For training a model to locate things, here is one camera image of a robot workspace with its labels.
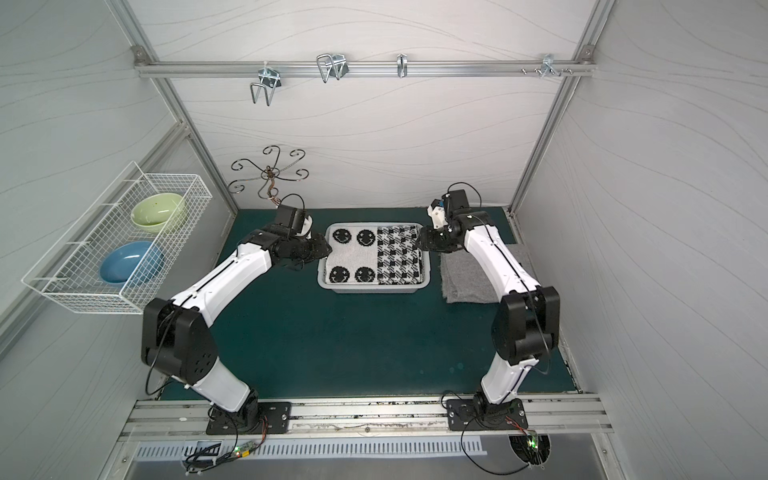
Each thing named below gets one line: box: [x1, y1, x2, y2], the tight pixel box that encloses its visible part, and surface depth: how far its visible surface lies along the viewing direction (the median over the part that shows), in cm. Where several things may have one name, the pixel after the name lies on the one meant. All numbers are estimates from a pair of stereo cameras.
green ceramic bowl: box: [131, 193, 184, 233], surface depth 73 cm
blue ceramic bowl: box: [99, 241, 165, 285], surface depth 64 cm
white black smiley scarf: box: [325, 224, 423, 285], surface depth 94 cm
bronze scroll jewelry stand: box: [228, 146, 309, 205], surface depth 90 cm
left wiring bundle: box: [183, 402, 269, 476], surface depth 70 cm
